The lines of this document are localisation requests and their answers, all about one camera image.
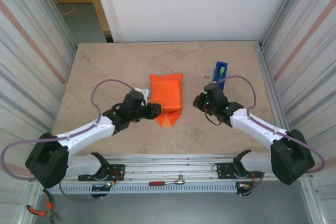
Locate orange cloth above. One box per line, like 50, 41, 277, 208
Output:
149, 72, 184, 128

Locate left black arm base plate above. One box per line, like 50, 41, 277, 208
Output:
78, 164, 125, 182

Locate thin black cable loop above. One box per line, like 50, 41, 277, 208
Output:
204, 112, 222, 127

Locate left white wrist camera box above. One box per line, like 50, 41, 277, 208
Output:
133, 87, 153, 101

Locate orange floor cable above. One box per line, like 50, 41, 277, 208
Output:
60, 3, 75, 16

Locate red-handled ratchet wrench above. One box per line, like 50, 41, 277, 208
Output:
149, 174, 186, 187

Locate orange-handled pliers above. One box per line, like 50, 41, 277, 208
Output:
27, 188, 62, 222

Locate aluminium rail frame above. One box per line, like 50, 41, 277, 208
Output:
28, 153, 314, 184

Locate blue tape dispenser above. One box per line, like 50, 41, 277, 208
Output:
211, 61, 228, 92

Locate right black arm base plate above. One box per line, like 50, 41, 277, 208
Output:
216, 161, 265, 180

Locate black under-rail bracket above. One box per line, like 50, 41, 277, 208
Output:
90, 181, 116, 199
235, 181, 255, 198

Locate white slotted cable duct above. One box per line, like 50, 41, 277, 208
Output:
46, 182, 238, 195

